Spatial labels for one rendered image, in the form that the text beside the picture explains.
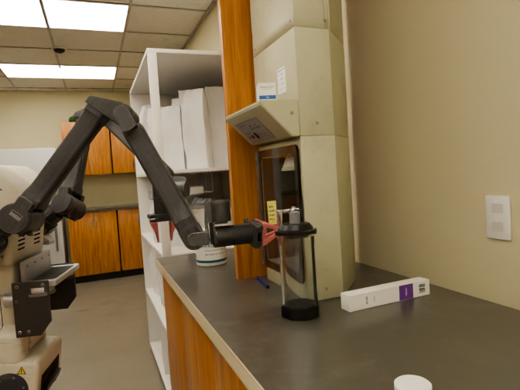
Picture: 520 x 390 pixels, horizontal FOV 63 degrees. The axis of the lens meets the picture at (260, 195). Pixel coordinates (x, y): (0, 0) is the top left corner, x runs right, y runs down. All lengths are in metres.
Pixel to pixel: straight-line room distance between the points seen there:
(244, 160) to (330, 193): 0.41
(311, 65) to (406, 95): 0.40
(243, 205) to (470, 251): 0.74
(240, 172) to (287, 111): 0.40
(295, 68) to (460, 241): 0.69
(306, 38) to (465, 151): 0.54
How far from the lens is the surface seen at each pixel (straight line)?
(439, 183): 1.40
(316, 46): 1.27
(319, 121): 1.23
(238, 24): 1.61
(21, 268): 1.43
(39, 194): 1.25
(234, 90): 1.54
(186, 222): 1.15
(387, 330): 1.05
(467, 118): 1.32
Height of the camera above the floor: 1.32
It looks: 3 degrees down
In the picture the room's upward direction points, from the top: 4 degrees counter-clockwise
